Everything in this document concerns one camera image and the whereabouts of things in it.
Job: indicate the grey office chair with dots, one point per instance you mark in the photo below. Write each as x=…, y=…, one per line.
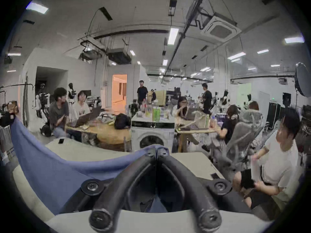
x=240, y=139

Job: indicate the round studio softbox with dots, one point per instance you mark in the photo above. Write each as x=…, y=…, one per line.
x=302, y=79

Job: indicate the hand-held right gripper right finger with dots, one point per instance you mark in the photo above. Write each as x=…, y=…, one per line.
x=194, y=193

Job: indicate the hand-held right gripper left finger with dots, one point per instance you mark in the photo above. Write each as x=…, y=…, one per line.
x=114, y=195

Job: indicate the black backpack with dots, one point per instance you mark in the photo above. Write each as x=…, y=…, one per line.
x=46, y=130

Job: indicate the wooden table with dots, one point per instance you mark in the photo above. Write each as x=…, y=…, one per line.
x=192, y=130
x=109, y=132

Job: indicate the black phone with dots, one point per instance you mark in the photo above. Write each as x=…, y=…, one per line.
x=61, y=141

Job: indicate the white washing machine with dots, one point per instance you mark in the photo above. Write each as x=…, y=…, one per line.
x=153, y=132

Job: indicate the blue garment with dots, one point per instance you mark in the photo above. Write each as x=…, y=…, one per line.
x=48, y=169

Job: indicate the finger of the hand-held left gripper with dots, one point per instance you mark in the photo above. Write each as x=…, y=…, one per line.
x=7, y=120

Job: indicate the white humanoid robot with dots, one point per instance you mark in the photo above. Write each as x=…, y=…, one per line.
x=43, y=99

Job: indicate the small black card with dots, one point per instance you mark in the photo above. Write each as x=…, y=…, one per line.
x=215, y=175

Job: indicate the black cabinet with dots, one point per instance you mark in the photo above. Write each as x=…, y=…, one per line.
x=274, y=114

